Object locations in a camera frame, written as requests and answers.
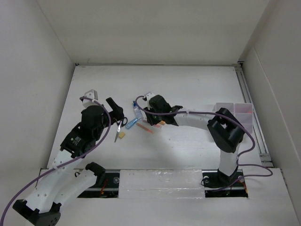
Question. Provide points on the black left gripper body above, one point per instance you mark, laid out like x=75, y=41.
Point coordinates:
x=100, y=129

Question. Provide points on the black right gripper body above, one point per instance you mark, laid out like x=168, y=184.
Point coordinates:
x=154, y=119

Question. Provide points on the purple highlighter pen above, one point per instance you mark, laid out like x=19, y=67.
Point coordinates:
x=158, y=126

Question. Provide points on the brown orange slim pen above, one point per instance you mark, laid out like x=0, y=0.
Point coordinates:
x=145, y=128

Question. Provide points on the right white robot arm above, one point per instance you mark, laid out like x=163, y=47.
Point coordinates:
x=222, y=128

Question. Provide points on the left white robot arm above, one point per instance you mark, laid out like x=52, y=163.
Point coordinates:
x=43, y=206

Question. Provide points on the clear spray bottle blue cap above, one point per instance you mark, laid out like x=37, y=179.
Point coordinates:
x=138, y=112

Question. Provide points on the blue correction tape dispenser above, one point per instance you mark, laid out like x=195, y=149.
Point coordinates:
x=131, y=123

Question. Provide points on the yellow eraser block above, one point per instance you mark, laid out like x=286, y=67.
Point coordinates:
x=121, y=135

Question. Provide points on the clear compartment organizer box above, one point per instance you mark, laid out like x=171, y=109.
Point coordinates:
x=245, y=119

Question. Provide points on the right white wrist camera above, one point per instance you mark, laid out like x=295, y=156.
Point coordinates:
x=148, y=96

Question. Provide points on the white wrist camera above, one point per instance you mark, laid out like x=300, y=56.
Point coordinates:
x=148, y=96
x=89, y=95

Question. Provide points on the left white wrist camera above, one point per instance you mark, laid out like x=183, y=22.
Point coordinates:
x=89, y=95

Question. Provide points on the black handled scissors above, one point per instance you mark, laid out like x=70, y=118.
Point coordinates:
x=120, y=128

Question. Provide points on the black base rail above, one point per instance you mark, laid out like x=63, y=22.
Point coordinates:
x=162, y=184

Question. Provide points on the aluminium frame rail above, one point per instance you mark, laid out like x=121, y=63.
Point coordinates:
x=261, y=146

